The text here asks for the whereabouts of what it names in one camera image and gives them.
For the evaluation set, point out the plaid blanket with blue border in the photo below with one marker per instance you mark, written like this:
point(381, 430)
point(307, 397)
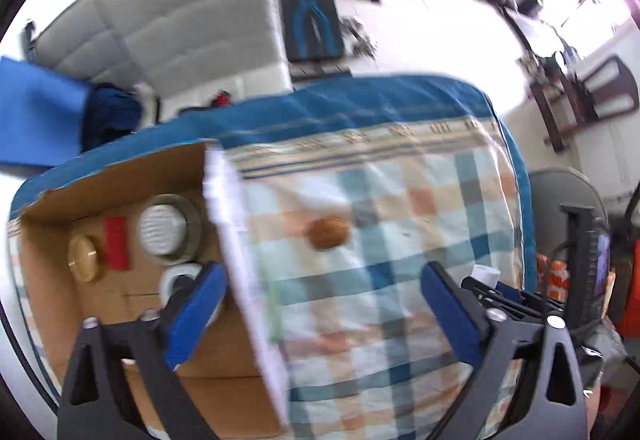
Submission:
point(380, 170)

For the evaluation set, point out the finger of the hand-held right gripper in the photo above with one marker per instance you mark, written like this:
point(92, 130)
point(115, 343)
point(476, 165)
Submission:
point(509, 291)
point(515, 307)

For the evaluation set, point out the dark wooden chair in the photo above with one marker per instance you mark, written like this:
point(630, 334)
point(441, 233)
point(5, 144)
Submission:
point(585, 95)

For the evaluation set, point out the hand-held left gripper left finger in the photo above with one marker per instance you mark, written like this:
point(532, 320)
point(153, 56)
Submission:
point(200, 310)

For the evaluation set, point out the blue exercise mat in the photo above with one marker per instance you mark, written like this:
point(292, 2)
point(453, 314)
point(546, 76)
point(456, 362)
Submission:
point(40, 115)

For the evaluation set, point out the cardboard box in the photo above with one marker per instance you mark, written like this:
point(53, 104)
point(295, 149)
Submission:
point(65, 320)

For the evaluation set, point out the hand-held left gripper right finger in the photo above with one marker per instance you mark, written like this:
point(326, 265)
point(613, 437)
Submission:
point(450, 315)

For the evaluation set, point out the small white case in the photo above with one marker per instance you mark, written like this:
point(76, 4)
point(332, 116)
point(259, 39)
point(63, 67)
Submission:
point(486, 275)

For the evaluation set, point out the white tape roll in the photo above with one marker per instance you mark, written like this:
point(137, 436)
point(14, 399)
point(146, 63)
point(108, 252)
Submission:
point(170, 277)

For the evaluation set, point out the gold round tin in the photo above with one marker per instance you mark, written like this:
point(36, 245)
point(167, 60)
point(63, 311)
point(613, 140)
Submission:
point(87, 257)

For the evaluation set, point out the dark blue cloth bundle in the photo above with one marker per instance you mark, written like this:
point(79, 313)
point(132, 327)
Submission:
point(112, 117)

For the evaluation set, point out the orange floral bag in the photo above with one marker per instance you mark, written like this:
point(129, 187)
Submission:
point(550, 277)

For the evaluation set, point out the small red and black object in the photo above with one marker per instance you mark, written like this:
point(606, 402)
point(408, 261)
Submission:
point(223, 98)

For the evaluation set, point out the small red box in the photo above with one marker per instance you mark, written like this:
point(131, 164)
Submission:
point(116, 242)

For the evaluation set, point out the black and blue bench pad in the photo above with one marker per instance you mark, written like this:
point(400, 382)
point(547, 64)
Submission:
point(310, 5)

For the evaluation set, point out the grey chair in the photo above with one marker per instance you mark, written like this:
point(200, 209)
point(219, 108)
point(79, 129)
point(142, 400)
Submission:
point(550, 200)

